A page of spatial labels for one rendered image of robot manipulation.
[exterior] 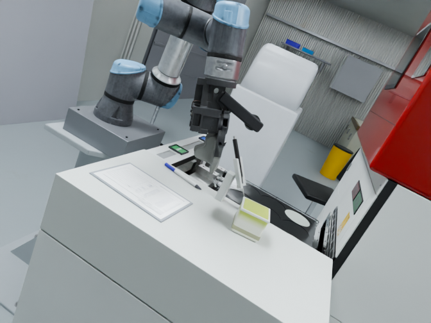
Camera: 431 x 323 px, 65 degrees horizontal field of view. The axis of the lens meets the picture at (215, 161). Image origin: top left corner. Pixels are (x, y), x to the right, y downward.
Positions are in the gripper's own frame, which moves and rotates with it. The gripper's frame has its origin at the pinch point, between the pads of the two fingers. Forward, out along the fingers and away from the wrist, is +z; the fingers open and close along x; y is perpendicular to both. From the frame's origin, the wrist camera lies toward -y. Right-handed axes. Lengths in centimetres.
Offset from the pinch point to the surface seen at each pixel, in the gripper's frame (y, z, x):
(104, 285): 20.4, 26.4, 10.3
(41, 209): 87, 77, -126
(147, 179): 15.6, 7.5, -7.5
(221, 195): -4.4, 10.2, -11.3
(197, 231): 2.3, 12.7, 7.0
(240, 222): -7.8, 11.4, 2.6
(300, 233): -34.9, 24.8, -24.9
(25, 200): 98, 74, -130
